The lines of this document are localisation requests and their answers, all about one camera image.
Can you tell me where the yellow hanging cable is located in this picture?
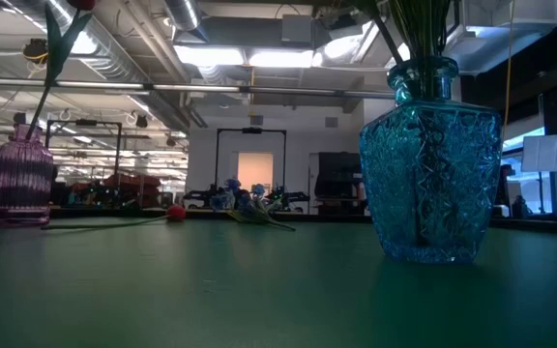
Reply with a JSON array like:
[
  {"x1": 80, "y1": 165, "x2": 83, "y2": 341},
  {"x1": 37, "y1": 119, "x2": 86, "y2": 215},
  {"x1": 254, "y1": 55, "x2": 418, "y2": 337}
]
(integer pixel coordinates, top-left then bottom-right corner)
[{"x1": 499, "y1": 0, "x2": 515, "y2": 141}]

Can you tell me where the blue artificial flower bunch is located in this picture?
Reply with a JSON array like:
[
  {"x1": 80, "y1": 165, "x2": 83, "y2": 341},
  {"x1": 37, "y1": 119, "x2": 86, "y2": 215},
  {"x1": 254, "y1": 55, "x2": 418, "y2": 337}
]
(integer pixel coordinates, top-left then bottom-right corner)
[{"x1": 209, "y1": 176, "x2": 298, "y2": 233}]

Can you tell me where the silver spiral ceiling duct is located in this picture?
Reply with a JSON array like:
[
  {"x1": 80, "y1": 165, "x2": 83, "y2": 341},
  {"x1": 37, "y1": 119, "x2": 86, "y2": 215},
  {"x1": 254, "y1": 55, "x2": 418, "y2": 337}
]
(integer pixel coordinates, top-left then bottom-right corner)
[{"x1": 0, "y1": 0, "x2": 197, "y2": 131}]

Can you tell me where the green table mat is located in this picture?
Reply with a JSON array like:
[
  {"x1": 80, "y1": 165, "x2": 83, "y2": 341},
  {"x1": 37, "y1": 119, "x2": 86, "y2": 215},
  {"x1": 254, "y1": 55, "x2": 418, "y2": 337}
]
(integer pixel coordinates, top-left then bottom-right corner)
[{"x1": 0, "y1": 216, "x2": 557, "y2": 348}]

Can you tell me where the white ventilation unit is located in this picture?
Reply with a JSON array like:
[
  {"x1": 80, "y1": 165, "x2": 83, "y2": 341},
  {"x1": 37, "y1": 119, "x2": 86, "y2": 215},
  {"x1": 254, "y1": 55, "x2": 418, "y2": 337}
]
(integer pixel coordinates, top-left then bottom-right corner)
[{"x1": 445, "y1": 0, "x2": 557, "y2": 76}]

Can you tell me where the purple ribbed glass vase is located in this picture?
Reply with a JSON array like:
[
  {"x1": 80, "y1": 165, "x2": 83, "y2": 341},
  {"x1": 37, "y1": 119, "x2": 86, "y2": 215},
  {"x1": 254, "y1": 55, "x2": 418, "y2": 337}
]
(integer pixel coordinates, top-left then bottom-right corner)
[{"x1": 0, "y1": 123, "x2": 55, "y2": 228}]

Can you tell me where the long ceiling pipe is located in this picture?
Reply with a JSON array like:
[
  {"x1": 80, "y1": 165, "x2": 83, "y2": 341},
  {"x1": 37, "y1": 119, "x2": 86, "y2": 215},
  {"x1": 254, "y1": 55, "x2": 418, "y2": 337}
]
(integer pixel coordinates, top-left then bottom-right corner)
[{"x1": 0, "y1": 75, "x2": 396, "y2": 102}]

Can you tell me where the red artificial tulip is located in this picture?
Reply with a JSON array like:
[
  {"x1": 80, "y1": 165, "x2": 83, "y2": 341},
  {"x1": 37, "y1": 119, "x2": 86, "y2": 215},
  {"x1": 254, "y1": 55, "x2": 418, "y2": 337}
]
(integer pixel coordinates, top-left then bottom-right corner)
[
  {"x1": 24, "y1": 0, "x2": 98, "y2": 142},
  {"x1": 40, "y1": 204, "x2": 188, "y2": 232}
]

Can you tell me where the grey ceiling box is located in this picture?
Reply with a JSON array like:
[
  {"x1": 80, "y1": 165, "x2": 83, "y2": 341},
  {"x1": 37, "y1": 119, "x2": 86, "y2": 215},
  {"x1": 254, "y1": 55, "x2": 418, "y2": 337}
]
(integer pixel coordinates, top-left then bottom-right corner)
[{"x1": 280, "y1": 13, "x2": 315, "y2": 48}]

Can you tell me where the white sign panel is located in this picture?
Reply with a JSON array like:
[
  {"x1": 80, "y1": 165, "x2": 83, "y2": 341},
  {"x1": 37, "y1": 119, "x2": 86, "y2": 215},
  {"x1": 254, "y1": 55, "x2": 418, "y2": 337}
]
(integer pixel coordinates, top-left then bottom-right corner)
[{"x1": 521, "y1": 132, "x2": 557, "y2": 174}]

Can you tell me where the blue cut glass vase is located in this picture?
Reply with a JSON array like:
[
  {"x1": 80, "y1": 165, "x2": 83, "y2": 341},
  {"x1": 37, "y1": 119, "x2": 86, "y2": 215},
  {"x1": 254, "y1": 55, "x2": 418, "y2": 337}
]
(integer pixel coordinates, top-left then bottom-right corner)
[{"x1": 358, "y1": 55, "x2": 504, "y2": 266}]

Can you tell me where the black ceiling cable reel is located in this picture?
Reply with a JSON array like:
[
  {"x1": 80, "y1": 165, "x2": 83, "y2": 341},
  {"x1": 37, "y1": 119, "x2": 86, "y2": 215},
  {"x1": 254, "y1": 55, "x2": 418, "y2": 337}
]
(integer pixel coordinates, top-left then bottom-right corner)
[{"x1": 21, "y1": 37, "x2": 53, "y2": 67}]

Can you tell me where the bright ceiling light panel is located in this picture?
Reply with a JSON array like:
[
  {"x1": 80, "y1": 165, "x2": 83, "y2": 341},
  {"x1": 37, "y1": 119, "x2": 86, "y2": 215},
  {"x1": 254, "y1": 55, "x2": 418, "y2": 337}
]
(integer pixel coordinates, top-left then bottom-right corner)
[{"x1": 174, "y1": 44, "x2": 316, "y2": 70}]

